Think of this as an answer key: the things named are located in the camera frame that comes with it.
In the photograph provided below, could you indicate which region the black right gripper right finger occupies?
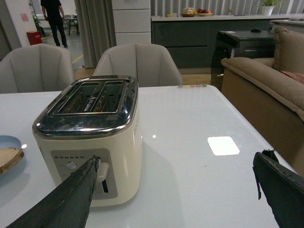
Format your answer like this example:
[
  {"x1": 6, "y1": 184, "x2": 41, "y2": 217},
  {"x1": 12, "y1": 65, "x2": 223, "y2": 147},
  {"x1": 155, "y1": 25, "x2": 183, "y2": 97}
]
[{"x1": 253, "y1": 150, "x2": 304, "y2": 228}]

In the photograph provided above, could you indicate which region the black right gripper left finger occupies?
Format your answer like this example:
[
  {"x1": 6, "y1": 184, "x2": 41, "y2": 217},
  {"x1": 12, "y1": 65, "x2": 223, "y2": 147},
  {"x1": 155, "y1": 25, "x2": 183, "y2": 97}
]
[{"x1": 8, "y1": 156, "x2": 99, "y2": 228}]

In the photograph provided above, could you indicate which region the slice of bread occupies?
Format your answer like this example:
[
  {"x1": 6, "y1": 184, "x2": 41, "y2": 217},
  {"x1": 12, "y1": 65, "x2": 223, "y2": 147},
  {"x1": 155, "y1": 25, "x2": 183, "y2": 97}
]
[{"x1": 0, "y1": 147, "x2": 24, "y2": 175}]

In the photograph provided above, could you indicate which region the light blue plate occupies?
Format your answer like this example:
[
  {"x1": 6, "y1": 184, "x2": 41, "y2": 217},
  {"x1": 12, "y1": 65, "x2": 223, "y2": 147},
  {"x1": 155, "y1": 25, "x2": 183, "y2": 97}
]
[{"x1": 0, "y1": 135, "x2": 21, "y2": 169}]

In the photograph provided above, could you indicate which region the fruit plate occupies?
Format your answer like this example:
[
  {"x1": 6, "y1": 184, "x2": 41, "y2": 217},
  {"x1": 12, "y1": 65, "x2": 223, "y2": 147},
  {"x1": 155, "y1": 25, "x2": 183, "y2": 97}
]
[{"x1": 197, "y1": 9, "x2": 213, "y2": 17}]

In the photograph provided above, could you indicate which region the beige sofa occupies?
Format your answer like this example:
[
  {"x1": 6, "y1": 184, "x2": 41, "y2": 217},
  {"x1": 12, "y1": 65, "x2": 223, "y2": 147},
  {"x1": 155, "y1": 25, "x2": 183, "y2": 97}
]
[{"x1": 221, "y1": 27, "x2": 304, "y2": 175}]

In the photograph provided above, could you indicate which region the cream and chrome toaster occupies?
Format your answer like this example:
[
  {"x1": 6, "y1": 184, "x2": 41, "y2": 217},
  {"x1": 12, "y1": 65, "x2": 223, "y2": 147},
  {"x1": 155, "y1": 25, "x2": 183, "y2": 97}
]
[{"x1": 32, "y1": 75, "x2": 143, "y2": 207}]

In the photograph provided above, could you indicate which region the coloured dot sticker strip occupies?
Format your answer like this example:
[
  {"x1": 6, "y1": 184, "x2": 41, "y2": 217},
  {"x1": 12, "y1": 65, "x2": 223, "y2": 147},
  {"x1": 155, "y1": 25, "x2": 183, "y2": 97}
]
[{"x1": 178, "y1": 85, "x2": 207, "y2": 88}]

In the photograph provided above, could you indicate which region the grey armchair left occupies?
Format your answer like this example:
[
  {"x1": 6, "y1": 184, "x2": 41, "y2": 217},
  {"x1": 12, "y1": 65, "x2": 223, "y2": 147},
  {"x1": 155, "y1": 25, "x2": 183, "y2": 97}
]
[{"x1": 0, "y1": 43, "x2": 76, "y2": 94}]

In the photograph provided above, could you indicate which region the grey armchair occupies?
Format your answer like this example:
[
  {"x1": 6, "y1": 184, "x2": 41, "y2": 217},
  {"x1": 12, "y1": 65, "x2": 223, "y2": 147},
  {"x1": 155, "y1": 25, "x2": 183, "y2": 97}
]
[
  {"x1": 93, "y1": 43, "x2": 183, "y2": 87},
  {"x1": 0, "y1": 43, "x2": 76, "y2": 94}
]

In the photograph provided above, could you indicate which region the black appliance box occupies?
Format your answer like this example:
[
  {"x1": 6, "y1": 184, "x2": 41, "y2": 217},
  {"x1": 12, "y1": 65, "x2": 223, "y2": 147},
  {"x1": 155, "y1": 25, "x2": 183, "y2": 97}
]
[{"x1": 210, "y1": 31, "x2": 276, "y2": 90}]

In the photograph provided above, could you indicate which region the grey armchair right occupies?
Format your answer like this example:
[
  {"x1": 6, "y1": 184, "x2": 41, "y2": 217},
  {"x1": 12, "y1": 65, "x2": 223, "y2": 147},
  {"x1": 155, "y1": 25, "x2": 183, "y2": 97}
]
[{"x1": 93, "y1": 43, "x2": 183, "y2": 87}]

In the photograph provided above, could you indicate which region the red box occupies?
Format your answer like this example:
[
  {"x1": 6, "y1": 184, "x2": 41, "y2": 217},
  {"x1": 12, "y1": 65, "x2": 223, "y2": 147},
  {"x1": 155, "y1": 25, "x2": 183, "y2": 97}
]
[{"x1": 26, "y1": 31, "x2": 42, "y2": 45}]

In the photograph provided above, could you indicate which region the dark grey kitchen counter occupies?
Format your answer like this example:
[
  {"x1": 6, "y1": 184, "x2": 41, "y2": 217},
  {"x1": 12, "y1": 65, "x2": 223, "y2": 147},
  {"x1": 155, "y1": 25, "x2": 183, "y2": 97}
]
[{"x1": 152, "y1": 14, "x2": 291, "y2": 69}]

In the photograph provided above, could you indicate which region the potted plant white pot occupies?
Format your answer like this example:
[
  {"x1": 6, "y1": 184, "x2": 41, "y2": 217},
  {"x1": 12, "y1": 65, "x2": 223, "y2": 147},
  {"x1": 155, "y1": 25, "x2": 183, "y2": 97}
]
[{"x1": 258, "y1": 0, "x2": 282, "y2": 16}]

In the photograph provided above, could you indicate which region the grey curtain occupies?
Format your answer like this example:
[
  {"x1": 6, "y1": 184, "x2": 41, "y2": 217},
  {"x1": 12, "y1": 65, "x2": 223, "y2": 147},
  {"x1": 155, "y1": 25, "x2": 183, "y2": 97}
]
[{"x1": 75, "y1": 0, "x2": 116, "y2": 68}]

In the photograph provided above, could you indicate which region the person in black clothes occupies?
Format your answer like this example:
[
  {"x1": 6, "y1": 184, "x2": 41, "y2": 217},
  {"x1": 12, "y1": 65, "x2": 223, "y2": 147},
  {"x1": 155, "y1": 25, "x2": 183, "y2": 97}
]
[{"x1": 40, "y1": 0, "x2": 68, "y2": 48}]

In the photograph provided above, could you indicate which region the white drawer cabinet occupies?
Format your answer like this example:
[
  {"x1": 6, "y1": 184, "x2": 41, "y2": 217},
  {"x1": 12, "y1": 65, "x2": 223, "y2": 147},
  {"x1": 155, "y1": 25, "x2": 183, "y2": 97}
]
[{"x1": 112, "y1": 0, "x2": 152, "y2": 45}]

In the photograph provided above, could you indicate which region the basket on counter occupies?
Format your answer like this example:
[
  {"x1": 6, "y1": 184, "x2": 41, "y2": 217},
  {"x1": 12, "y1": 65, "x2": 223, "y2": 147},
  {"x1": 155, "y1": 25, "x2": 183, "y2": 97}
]
[{"x1": 181, "y1": 7, "x2": 195, "y2": 17}]

